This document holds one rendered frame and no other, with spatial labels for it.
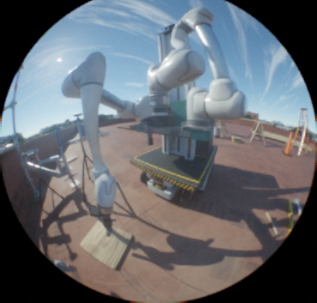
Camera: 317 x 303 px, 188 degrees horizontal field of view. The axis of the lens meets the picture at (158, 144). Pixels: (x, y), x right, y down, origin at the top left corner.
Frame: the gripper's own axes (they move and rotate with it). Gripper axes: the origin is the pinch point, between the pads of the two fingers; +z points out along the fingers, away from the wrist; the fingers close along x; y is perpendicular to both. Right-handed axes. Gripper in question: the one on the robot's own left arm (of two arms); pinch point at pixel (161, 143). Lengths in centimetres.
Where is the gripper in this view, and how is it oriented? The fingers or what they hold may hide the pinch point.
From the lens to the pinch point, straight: 46.4
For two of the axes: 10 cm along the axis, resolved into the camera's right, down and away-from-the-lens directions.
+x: 7.7, 1.7, -6.1
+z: 0.3, 9.5, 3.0
